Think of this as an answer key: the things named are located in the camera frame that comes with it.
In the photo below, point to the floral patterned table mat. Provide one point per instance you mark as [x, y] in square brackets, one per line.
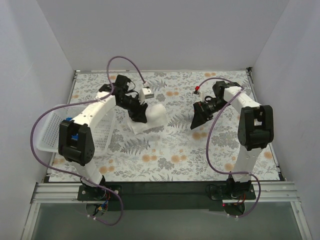
[175, 152]

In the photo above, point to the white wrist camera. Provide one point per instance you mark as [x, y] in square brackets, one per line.
[197, 92]
[145, 93]

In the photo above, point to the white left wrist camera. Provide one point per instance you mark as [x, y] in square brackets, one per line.
[145, 93]

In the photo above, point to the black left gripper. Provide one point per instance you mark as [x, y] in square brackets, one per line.
[136, 110]

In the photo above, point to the aluminium frame rail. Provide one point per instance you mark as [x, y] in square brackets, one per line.
[266, 191]

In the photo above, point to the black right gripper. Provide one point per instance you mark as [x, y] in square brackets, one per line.
[201, 113]

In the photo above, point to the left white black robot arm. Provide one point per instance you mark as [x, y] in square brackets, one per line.
[76, 142]

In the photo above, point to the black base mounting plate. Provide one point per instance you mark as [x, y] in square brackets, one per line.
[165, 195]

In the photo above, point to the blue microfiber towel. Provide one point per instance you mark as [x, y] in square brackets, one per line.
[75, 136]

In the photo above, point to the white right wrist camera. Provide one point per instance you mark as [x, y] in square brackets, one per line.
[197, 92]

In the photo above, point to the white towel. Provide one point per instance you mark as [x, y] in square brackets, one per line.
[156, 117]

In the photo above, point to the white perforated plastic basket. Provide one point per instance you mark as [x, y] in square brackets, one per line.
[48, 137]

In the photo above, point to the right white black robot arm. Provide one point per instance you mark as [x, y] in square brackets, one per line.
[255, 132]

